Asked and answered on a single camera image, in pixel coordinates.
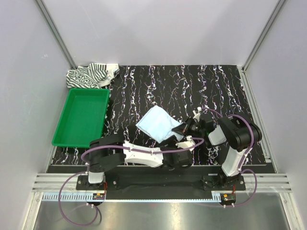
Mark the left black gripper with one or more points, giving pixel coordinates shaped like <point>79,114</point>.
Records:
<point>171,143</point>

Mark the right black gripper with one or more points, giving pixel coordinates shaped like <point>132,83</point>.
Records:
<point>183,128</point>

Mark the light blue towel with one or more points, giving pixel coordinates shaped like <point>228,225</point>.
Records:
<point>158,125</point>

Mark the striped green white towel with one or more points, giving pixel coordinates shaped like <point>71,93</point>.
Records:
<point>94,76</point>

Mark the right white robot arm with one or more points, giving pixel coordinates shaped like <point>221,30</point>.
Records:
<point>239,132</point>

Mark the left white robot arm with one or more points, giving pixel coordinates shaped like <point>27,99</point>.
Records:
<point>104,154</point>

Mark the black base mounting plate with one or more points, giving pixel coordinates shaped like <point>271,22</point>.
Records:
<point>176,181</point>

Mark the green plastic tray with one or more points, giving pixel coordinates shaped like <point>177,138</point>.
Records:
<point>82,118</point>

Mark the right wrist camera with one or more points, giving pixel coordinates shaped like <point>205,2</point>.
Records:
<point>197,114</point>

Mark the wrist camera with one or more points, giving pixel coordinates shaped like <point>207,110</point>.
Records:
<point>189,144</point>
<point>197,114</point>

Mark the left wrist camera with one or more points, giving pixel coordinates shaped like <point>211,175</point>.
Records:
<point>189,144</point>

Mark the white slotted cable duct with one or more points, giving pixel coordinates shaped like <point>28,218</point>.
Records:
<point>150,196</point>

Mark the left aluminium frame post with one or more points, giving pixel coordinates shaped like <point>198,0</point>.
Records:
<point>55,32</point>

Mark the aluminium frame post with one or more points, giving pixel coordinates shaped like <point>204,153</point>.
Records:
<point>55,32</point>
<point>268,25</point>

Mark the right aluminium frame post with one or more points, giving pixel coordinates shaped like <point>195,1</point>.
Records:
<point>268,25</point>

